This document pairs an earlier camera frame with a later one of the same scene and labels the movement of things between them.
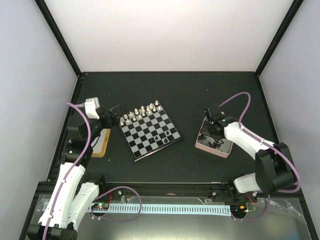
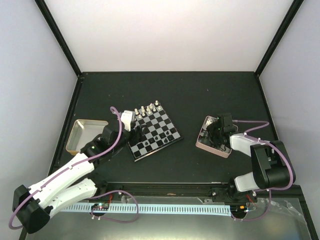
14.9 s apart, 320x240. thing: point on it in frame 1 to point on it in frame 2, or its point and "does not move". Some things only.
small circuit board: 100,206 does not move
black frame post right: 292,12 does not move
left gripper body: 107,123 to 137,136
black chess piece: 173,130 does not move
